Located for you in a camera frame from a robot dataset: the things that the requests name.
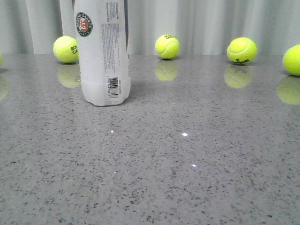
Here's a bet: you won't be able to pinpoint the white Wilson tennis ball can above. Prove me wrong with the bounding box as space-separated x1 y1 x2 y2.
74 0 131 106

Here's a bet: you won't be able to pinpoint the yellow tennis ball centre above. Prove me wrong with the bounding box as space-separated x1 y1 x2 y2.
155 34 180 59

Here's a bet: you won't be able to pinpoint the yellow tennis ball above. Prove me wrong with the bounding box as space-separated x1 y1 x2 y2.
282 44 300 76
155 34 180 59
0 53 3 66

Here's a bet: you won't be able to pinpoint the yellow tennis ball Roland Garros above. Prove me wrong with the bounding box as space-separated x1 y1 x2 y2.
53 36 79 64

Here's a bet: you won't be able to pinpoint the yellow tennis ball Wilson print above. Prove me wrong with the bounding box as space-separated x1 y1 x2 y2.
227 37 257 65

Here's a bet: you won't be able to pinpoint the yellow tennis ball far right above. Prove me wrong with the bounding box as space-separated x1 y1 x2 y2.
282 44 300 76

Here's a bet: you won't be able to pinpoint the yellow tennis ball far left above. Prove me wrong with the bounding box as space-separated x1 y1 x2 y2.
0 53 3 66

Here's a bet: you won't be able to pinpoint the grey pleated curtain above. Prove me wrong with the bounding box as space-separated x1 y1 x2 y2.
0 0 300 55

